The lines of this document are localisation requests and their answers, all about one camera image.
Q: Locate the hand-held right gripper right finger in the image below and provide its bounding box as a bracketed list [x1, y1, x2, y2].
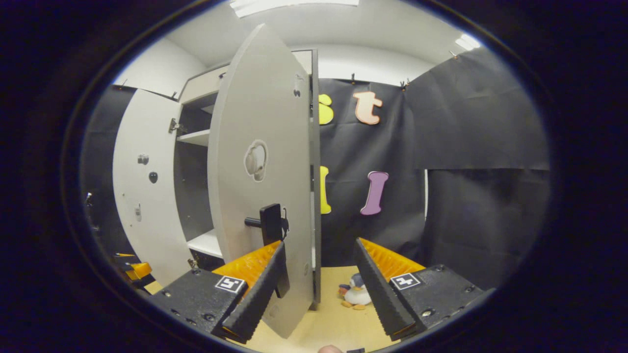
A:
[354, 238, 486, 342]

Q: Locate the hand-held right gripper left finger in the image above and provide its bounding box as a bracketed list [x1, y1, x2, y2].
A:
[147, 240, 288, 344]

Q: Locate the white cabinet door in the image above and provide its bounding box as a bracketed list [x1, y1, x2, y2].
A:
[112, 88, 194, 287]
[207, 24, 314, 340]

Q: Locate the white cabinet shelf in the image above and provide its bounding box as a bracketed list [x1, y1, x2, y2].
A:
[177, 129, 211, 147]
[186, 229, 224, 259]

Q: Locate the white and grey cabinet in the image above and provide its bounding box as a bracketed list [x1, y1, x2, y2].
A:
[173, 49, 322, 309]

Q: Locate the penguin plush toy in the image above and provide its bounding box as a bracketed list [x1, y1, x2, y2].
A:
[338, 273, 373, 311]

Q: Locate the black backdrop cloth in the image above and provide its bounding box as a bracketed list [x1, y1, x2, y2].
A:
[319, 47, 551, 291]
[80, 84, 140, 275]

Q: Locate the small ceiling light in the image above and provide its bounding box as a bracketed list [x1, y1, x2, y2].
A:
[454, 33, 481, 51]

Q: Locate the large ceiling light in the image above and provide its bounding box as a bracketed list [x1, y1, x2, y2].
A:
[230, 0, 360, 18]

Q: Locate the black door handle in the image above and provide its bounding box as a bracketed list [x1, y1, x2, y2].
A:
[244, 203, 291, 299]

